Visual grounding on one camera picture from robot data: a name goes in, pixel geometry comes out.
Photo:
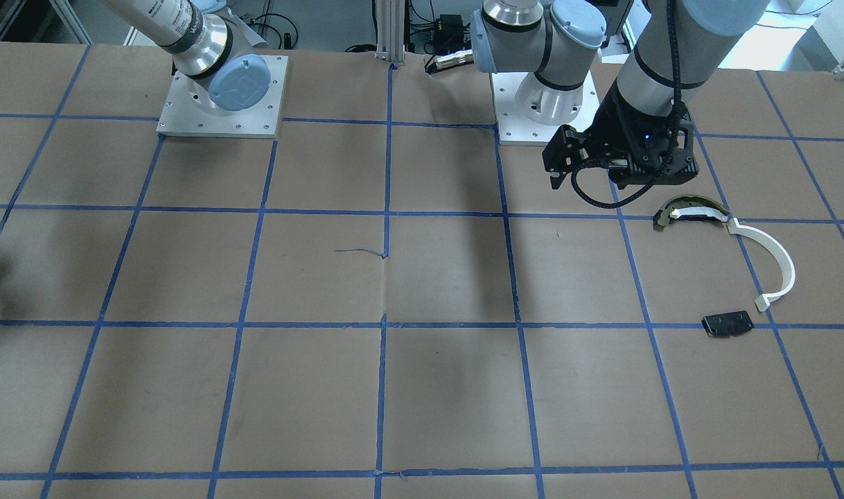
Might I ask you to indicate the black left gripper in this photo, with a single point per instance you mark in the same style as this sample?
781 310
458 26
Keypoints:
617 129

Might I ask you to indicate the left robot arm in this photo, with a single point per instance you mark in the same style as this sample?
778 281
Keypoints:
678 50

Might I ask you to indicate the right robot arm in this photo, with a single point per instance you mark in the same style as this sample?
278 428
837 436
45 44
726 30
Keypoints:
208 43

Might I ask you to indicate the dark green curved brake shoe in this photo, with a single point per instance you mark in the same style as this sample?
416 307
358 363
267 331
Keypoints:
690 208

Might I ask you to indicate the brown paper table cover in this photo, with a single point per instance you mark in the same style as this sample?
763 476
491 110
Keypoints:
388 302

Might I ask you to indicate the small black flat part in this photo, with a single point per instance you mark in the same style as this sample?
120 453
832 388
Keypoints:
727 325

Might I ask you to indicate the white curved plastic arc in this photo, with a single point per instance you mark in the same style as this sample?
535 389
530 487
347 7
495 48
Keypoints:
788 272

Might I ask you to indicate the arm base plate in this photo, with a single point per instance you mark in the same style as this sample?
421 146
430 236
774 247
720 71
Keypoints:
189 112
519 125

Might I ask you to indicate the aluminium frame post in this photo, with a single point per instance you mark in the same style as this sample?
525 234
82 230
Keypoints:
390 26

